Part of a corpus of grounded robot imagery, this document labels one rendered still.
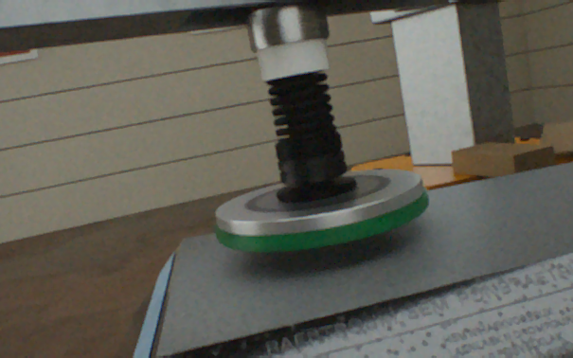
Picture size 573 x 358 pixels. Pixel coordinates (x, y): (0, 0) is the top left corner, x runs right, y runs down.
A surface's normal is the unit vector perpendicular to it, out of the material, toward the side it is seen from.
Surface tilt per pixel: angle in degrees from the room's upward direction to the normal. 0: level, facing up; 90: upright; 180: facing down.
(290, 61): 90
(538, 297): 45
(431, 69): 90
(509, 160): 90
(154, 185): 90
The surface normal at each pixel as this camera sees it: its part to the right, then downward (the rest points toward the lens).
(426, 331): 0.00, -0.61
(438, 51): -0.75, 0.23
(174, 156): 0.26, 0.10
